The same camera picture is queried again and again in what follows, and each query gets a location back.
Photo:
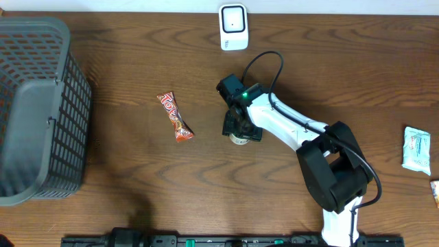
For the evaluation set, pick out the grey plastic mesh basket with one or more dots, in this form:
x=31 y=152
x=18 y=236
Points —
x=45 y=111

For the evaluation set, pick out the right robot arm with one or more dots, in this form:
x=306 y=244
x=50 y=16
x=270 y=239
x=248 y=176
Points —
x=334 y=169

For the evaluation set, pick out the white barcode scanner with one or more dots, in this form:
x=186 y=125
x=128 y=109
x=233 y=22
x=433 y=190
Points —
x=233 y=27

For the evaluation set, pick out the red chocolate bar wrapper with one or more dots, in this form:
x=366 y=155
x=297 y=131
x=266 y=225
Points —
x=181 y=130

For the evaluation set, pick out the orange snack packet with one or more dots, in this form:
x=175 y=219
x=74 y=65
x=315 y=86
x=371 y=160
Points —
x=435 y=191

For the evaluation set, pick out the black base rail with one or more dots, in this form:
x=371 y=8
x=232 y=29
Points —
x=125 y=237

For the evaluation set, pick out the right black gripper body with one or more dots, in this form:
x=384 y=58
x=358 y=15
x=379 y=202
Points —
x=243 y=128

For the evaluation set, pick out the green lid jar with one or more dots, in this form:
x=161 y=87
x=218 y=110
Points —
x=238 y=140

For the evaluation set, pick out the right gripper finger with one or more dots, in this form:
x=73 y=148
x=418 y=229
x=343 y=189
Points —
x=252 y=134
x=229 y=124

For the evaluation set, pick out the teal wet wipes pack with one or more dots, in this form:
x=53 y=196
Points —
x=416 y=148

